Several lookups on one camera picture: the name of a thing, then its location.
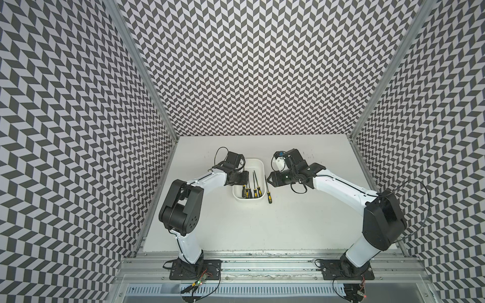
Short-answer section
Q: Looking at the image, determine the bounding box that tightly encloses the left corner aluminium post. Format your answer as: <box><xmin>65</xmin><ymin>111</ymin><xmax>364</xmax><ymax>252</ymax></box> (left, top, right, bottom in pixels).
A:
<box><xmin>103</xmin><ymin>0</ymin><xmax>179</xmax><ymax>141</ymax></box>

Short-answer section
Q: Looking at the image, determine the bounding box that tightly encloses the white plastic storage box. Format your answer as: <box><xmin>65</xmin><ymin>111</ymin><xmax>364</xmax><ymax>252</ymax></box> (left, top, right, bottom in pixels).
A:
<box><xmin>232</xmin><ymin>159</ymin><xmax>266</xmax><ymax>203</ymax></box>

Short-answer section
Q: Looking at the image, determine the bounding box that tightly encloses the file tool two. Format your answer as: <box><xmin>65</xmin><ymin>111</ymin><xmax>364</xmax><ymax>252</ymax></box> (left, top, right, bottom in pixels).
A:
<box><xmin>265</xmin><ymin>175</ymin><xmax>273</xmax><ymax>205</ymax></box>

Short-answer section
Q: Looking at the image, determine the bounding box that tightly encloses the right base cable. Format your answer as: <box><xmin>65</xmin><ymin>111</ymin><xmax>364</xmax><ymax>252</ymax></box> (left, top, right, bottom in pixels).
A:
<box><xmin>312</xmin><ymin>256</ymin><xmax>374</xmax><ymax>303</ymax></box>

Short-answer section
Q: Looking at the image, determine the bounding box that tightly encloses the file tool three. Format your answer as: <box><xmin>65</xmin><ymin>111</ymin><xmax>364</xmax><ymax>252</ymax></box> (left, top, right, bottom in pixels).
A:
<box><xmin>256</xmin><ymin>174</ymin><xmax>263</xmax><ymax>198</ymax></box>

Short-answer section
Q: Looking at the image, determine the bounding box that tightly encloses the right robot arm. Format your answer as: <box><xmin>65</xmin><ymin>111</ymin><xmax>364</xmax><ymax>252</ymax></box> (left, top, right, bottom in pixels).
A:
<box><xmin>266</xmin><ymin>148</ymin><xmax>407</xmax><ymax>276</ymax></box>

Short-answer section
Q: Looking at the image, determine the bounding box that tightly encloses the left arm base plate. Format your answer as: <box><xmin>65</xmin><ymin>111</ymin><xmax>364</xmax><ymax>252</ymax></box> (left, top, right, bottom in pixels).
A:
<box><xmin>169</xmin><ymin>258</ymin><xmax>222</xmax><ymax>281</ymax></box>

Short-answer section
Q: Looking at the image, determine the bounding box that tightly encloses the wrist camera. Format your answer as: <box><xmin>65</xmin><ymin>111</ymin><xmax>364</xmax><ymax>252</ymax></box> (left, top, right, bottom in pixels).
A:
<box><xmin>273</xmin><ymin>151</ymin><xmax>287</xmax><ymax>172</ymax></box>
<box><xmin>225</xmin><ymin>151</ymin><xmax>246</xmax><ymax>171</ymax></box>

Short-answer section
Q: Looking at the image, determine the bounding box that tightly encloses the aluminium front rail frame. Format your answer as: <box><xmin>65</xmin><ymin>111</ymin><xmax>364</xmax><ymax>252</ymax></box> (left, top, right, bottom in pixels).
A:
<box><xmin>106</xmin><ymin>250</ymin><xmax>441</xmax><ymax>302</ymax></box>

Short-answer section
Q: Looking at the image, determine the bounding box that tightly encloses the corner aluminium post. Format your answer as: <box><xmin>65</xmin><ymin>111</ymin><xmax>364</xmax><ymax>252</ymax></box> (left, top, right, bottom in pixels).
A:
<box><xmin>103</xmin><ymin>0</ymin><xmax>179</xmax><ymax>141</ymax></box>
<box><xmin>349</xmin><ymin>0</ymin><xmax>437</xmax><ymax>142</ymax></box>

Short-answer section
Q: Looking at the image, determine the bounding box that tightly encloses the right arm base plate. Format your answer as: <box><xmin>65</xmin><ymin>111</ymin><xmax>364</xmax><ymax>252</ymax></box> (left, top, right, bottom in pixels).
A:
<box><xmin>319</xmin><ymin>260</ymin><xmax>375</xmax><ymax>281</ymax></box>

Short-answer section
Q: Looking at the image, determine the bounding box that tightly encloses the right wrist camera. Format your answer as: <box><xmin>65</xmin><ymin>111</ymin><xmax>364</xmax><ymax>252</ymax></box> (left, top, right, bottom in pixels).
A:
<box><xmin>273</xmin><ymin>151</ymin><xmax>287</xmax><ymax>172</ymax></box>

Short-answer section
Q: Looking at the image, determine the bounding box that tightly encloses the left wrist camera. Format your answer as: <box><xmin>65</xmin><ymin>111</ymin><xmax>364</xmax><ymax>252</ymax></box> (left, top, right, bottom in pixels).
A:
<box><xmin>225</xmin><ymin>151</ymin><xmax>246</xmax><ymax>171</ymax></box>

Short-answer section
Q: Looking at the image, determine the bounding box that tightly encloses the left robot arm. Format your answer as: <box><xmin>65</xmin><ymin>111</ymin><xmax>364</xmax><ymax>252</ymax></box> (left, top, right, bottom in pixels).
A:
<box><xmin>159</xmin><ymin>164</ymin><xmax>249</xmax><ymax>265</ymax></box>

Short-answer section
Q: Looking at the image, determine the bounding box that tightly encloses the right corner aluminium post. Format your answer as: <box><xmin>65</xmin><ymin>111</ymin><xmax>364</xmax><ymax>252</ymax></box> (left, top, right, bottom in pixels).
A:
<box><xmin>349</xmin><ymin>0</ymin><xmax>437</xmax><ymax>142</ymax></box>

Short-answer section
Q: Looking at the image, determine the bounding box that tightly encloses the left base cable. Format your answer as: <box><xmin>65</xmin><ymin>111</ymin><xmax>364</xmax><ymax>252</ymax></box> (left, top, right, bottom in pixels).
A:
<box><xmin>180</xmin><ymin>264</ymin><xmax>222</xmax><ymax>303</ymax></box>

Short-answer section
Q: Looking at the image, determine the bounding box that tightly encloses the base cable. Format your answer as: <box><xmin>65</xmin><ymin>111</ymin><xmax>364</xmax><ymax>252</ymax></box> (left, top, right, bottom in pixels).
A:
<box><xmin>312</xmin><ymin>256</ymin><xmax>374</xmax><ymax>303</ymax></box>
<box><xmin>180</xmin><ymin>264</ymin><xmax>222</xmax><ymax>303</ymax></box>

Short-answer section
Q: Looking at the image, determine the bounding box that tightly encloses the file tool four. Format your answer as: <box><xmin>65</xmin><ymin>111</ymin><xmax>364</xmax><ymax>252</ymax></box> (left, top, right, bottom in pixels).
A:
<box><xmin>253</xmin><ymin>171</ymin><xmax>259</xmax><ymax>199</ymax></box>

